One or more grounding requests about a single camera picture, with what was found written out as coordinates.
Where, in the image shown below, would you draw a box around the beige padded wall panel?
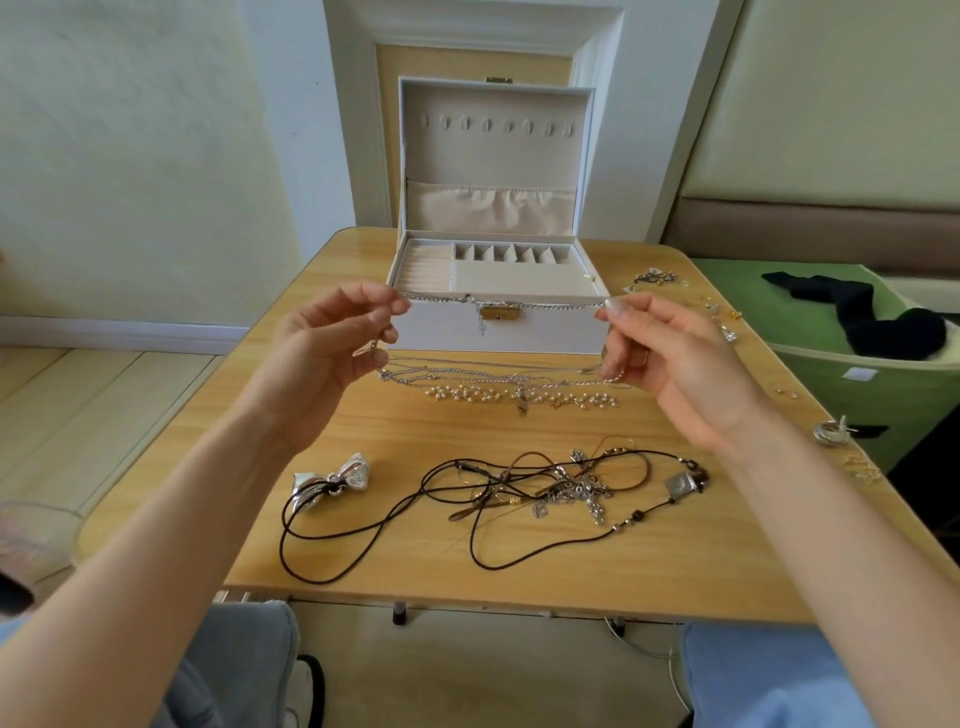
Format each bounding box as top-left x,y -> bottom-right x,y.
660,0 -> 960,269

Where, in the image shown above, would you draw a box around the person's left forearm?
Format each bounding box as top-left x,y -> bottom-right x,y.
0,405 -> 324,728

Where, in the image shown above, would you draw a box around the white jewelry box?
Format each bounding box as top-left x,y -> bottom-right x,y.
385,78 -> 614,357

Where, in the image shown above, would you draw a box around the thin silver chain necklace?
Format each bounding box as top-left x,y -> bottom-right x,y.
379,360 -> 605,390

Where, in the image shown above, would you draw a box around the small earrings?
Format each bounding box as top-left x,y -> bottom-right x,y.
627,267 -> 887,485

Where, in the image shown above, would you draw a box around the black cloth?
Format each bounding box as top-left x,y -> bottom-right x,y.
760,270 -> 950,362

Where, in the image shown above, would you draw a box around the black strap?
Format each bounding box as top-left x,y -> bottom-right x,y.
295,652 -> 327,728

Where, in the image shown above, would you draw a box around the square pendant cord necklace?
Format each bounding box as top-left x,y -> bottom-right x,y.
468,447 -> 711,573

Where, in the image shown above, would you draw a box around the person's left hand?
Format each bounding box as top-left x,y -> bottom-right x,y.
247,280 -> 411,452

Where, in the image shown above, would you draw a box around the black object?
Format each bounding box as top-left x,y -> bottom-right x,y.
0,570 -> 35,615

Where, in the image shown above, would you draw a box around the person's right hand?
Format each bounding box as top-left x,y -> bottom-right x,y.
595,292 -> 767,452

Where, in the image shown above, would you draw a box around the person's right forearm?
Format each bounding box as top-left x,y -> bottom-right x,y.
720,405 -> 960,728

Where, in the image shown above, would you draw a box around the silver link chain necklace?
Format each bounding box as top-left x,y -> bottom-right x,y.
393,289 -> 617,314

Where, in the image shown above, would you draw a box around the bow pendant cord necklace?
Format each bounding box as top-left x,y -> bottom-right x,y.
279,453 -> 467,585

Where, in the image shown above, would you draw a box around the white cable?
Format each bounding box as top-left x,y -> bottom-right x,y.
604,615 -> 684,669

